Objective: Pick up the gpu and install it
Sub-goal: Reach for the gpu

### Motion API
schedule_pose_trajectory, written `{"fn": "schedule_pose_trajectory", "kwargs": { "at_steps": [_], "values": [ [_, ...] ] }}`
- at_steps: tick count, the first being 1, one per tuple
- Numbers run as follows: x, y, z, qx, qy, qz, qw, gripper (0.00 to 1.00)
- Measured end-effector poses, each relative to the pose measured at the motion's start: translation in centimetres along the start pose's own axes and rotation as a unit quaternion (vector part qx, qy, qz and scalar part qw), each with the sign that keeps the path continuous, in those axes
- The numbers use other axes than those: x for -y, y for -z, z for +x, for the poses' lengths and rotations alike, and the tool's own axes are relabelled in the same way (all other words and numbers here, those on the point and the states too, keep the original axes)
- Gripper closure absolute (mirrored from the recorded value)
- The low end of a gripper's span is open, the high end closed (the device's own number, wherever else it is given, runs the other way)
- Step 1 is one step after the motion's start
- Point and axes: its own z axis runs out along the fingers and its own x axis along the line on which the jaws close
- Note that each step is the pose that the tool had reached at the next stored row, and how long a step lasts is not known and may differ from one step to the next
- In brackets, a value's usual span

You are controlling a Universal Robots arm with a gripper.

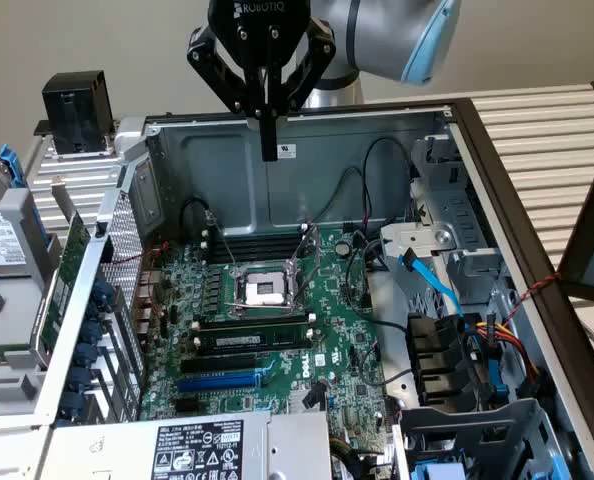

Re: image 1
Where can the black flat bracket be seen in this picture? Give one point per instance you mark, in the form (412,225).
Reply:
(42,128)

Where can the green RAM stick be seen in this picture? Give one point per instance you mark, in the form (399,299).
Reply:
(7,347)

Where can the grey metal disk bay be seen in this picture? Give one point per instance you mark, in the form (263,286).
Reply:
(457,210)

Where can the dark blue slot clip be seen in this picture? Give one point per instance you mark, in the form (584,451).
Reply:
(72,404)
(93,311)
(103,293)
(80,379)
(85,355)
(91,332)

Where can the silver coin cell battery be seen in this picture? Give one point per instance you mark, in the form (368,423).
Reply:
(343,248)

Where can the short black expansion slot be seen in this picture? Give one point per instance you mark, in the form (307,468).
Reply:
(187,405)

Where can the hard drive in caddy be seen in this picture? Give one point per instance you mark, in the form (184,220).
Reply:
(17,300)

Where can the black RAM slot white latches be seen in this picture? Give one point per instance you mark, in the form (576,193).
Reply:
(257,243)
(252,324)
(197,344)
(257,255)

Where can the open grey PC case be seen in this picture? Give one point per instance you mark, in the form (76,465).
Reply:
(317,140)

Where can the green Dell motherboard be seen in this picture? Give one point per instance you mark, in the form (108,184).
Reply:
(337,330)

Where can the blue disk carrier rail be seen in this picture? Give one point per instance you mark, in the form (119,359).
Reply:
(12,165)

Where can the long black expansion slot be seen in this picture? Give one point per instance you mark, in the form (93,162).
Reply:
(217,365)

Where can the light blue plastic latch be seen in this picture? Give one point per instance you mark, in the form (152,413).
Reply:
(437,471)

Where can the black plastic box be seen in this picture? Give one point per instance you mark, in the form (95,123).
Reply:
(74,115)

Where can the grey plastic drive cage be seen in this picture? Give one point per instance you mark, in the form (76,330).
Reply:
(502,425)

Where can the metal CPU socket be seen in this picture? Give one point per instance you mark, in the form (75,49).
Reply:
(264,290)

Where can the silver bay latch plate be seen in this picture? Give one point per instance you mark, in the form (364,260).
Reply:
(417,240)

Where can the black plastic fan shroud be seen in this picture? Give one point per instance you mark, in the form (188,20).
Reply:
(432,350)

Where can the green graphics card black cooler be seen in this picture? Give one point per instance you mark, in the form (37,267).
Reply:
(69,250)

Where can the grey power supply unit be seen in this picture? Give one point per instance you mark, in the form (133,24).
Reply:
(102,450)

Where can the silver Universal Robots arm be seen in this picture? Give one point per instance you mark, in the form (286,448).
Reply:
(377,35)

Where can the dark framed panel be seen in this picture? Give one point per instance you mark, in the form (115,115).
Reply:
(572,272)

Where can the silver chipset heatsink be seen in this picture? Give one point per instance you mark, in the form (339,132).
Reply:
(294,402)

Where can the open metal socket cover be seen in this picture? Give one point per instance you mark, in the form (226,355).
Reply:
(318,250)

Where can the thin metal locking lever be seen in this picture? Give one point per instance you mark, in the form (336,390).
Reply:
(222,240)
(252,305)

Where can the stacked metal port block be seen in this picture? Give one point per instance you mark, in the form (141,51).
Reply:
(141,290)

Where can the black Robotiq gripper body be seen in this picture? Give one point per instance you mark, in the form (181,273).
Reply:
(257,30)

